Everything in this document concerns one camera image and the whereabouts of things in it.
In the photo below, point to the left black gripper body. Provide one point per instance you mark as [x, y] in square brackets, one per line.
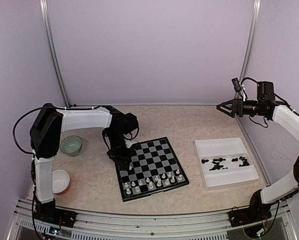
[119, 154]

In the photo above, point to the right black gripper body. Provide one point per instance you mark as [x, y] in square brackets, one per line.
[240, 110]

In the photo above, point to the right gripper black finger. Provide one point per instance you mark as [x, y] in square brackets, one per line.
[226, 110]
[230, 104]

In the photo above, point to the white chess queen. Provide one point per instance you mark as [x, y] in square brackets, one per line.
[150, 185]

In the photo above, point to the white chess king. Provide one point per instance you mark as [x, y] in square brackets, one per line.
[159, 183]

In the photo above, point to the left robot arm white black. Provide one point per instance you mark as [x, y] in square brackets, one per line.
[52, 121]

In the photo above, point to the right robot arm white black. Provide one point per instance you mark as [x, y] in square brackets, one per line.
[273, 108]

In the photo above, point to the black grey chess board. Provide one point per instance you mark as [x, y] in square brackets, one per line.
[152, 158]

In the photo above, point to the black chess pieces right cluster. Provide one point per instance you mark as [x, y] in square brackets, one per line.
[243, 161]

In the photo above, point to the black chess pieces cluster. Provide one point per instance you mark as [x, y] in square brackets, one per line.
[217, 164]
[243, 161]

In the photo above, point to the black chess piece far left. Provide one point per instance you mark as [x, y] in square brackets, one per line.
[203, 161]

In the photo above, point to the white plastic tray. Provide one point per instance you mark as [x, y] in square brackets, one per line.
[227, 148]

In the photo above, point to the green glass bowl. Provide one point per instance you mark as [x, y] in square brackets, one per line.
[71, 145]

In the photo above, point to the white orange bowl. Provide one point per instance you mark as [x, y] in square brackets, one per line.
[60, 182]

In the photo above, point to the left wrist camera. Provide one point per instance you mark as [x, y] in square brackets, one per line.
[130, 143]

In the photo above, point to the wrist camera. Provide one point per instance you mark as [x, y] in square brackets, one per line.
[239, 89]
[130, 143]

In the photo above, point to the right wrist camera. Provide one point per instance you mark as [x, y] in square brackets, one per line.
[239, 89]

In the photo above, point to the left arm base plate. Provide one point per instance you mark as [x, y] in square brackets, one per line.
[55, 216]

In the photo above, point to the right aluminium frame post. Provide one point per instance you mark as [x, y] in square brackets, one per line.
[251, 38]

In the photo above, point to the aluminium frame post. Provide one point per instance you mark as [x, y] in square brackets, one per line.
[251, 38]
[53, 53]

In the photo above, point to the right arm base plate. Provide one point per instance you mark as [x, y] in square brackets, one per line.
[239, 217]

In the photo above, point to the aluminium front rail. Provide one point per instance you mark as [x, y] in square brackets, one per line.
[93, 225]

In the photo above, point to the left aluminium frame post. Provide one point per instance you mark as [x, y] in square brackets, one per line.
[53, 53]

